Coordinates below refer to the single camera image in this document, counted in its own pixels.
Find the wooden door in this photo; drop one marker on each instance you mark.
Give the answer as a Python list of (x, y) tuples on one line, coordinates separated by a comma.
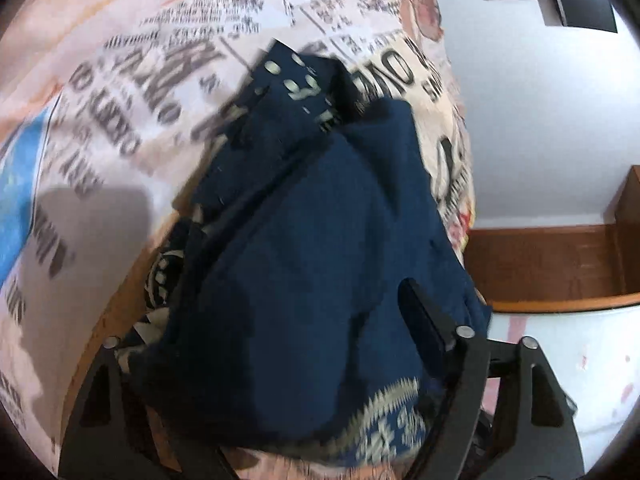
[(540, 265)]

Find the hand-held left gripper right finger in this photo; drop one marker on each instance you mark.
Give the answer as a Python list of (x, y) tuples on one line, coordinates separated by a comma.
[(425, 317)]

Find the blue patterned zip jacket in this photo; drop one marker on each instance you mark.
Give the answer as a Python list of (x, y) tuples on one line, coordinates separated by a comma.
[(300, 260)]

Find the printed blanket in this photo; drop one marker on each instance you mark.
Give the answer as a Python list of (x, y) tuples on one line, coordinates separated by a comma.
[(125, 85)]

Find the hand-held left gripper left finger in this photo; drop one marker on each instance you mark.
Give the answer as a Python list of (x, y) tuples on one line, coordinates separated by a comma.
[(100, 420)]

